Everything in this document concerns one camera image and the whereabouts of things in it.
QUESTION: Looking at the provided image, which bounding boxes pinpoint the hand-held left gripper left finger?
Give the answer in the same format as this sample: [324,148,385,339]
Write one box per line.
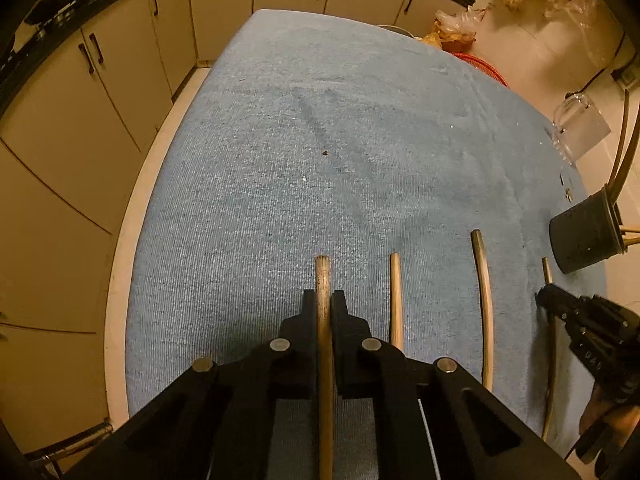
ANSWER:
[65,290,321,480]

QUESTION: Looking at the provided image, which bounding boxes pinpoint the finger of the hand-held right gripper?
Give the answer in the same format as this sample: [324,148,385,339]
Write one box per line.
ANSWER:
[536,284,581,326]

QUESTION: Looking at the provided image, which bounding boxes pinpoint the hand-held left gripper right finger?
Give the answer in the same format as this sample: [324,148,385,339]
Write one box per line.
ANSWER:
[331,290,582,480]

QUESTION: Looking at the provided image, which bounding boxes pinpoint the wooden chopstick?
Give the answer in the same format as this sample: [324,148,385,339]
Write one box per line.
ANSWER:
[389,253,405,353]
[617,110,640,196]
[607,91,632,192]
[471,229,496,392]
[541,256,559,442]
[314,255,335,480]

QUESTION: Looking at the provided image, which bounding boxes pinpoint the dark perforated utensil holder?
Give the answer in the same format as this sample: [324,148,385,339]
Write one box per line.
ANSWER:
[548,184,626,275]

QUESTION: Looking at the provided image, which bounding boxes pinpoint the person's right hand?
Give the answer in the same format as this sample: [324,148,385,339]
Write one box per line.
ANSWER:
[575,390,640,478]

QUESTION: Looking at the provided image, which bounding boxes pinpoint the clear glass pitcher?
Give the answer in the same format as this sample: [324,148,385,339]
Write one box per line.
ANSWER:
[550,92,613,165]

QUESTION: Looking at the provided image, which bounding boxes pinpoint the blue tablecloth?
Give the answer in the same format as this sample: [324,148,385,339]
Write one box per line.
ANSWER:
[125,9,609,480]

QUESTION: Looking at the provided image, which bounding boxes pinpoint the red plastic basket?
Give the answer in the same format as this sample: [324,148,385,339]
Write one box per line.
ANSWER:
[452,51,511,88]

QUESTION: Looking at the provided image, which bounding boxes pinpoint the clear plastic bag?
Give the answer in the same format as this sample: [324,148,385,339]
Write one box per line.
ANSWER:
[424,6,480,52]

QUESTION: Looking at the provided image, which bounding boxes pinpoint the beige lower kitchen cabinets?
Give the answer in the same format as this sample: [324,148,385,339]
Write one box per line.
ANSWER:
[0,0,441,421]

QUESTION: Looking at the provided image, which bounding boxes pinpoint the black kitchen countertop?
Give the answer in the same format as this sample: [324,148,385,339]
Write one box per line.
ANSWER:
[0,0,478,68]

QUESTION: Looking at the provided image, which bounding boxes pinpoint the wall power outlet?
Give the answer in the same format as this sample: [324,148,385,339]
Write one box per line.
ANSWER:
[611,62,640,87]

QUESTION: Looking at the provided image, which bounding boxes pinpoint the metal chair frame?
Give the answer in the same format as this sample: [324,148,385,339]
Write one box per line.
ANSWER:
[22,422,113,478]

